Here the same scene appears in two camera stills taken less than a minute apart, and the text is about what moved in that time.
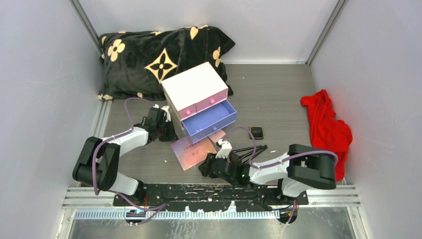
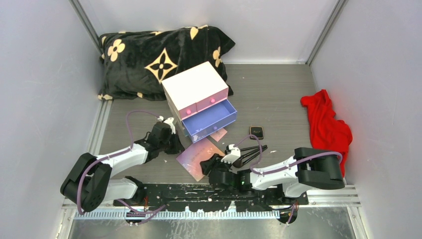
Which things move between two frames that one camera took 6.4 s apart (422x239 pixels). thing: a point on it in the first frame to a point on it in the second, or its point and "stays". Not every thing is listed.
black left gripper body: (165, 133) to (170, 146)
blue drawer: (209, 120) stays
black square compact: (257, 132) stays
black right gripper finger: (205, 170) stays
